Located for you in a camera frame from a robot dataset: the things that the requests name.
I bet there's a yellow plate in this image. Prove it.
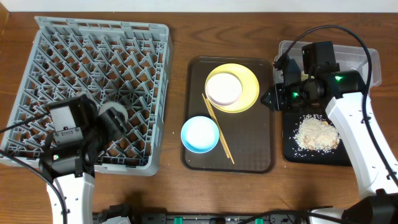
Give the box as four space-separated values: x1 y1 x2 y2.
205 63 260 113

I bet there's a pile of rice waste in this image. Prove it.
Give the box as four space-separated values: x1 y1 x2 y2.
289 114 341 154

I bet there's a light blue bowl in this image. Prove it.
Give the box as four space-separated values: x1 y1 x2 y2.
180 116 220 154

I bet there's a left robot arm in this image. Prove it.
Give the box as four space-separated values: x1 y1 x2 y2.
39 95 128 223

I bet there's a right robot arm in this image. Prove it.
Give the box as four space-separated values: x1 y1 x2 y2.
261 52 397 223

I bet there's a black waste tray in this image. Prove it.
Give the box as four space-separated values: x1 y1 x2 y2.
282 111 351 166

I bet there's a grey plastic dish rack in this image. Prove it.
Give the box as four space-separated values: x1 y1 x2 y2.
1 17 174 176

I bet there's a clear plastic bin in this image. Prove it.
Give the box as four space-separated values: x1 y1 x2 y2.
288 42 382 88

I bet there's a brown serving tray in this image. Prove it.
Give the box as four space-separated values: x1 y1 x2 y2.
182 57 275 174

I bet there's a wooden chopstick right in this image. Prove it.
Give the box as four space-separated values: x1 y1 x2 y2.
202 95 235 164

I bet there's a wooden chopstick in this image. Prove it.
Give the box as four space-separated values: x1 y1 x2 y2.
201 93 231 159
202 95 235 164

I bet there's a wooden chopstick left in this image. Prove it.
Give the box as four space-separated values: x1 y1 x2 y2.
201 93 231 159

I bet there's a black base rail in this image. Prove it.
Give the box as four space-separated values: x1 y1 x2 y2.
93 204 309 224

